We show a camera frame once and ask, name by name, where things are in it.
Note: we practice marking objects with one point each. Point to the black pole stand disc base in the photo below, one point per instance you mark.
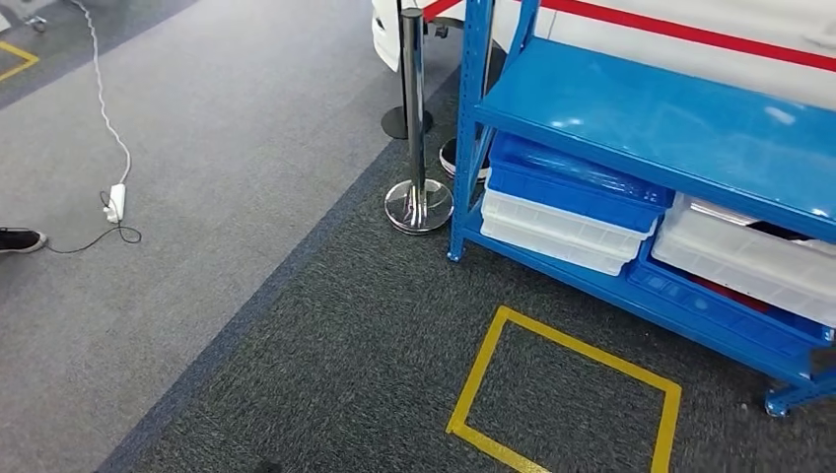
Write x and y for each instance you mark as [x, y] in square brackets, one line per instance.
[395, 124]

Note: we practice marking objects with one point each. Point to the person's foot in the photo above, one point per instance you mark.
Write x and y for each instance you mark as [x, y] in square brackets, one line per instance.
[19, 240]

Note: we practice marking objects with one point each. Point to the yellow floor tape square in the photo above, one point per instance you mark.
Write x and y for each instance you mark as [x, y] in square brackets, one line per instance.
[467, 405]

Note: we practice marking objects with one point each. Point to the chrome stanchion post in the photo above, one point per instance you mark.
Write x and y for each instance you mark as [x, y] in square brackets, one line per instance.
[451, 160]
[416, 130]

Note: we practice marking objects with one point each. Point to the white plastic bin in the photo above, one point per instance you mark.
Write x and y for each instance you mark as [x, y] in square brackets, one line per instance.
[562, 232]
[555, 254]
[738, 268]

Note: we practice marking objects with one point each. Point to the red barrier belt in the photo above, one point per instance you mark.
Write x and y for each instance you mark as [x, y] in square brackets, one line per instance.
[441, 8]
[686, 33]

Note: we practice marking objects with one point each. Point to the blue metal shelf rack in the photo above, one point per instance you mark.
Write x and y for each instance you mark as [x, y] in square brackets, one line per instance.
[620, 111]

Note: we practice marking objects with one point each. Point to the white car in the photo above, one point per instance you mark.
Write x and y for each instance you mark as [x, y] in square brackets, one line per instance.
[620, 46]

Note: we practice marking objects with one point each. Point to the white power strip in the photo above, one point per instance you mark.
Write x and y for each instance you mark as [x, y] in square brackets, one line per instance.
[117, 203]

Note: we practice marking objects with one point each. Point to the blue plastic bin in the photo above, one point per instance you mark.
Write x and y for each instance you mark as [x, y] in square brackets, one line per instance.
[575, 196]
[718, 320]

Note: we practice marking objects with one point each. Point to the red item in bin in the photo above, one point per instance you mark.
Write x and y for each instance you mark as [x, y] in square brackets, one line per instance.
[731, 294]

